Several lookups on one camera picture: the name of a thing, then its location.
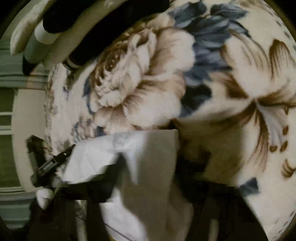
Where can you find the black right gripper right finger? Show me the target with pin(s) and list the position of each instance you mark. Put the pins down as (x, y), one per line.
(219, 212)

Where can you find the white gloved left hand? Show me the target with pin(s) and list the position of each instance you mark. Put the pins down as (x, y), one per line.
(46, 194)

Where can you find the white small garment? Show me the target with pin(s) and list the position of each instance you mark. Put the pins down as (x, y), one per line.
(145, 205)

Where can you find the black grey striped sock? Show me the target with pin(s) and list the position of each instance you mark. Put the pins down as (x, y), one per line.
(58, 18)

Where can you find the beige sock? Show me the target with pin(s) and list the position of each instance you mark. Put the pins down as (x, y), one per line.
(24, 29)

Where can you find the floral fleece blanket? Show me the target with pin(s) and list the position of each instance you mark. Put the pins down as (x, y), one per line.
(222, 73)

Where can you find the striped green curtain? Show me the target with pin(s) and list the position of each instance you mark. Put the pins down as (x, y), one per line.
(12, 75)

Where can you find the window with white frame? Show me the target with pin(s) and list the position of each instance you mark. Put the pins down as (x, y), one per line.
(9, 176)

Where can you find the cream sock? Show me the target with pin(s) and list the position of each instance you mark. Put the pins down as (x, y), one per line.
(69, 40)

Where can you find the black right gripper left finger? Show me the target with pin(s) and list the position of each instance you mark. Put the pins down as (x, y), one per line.
(96, 191)

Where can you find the black sock white logo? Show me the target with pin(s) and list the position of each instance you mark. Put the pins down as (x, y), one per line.
(110, 28)

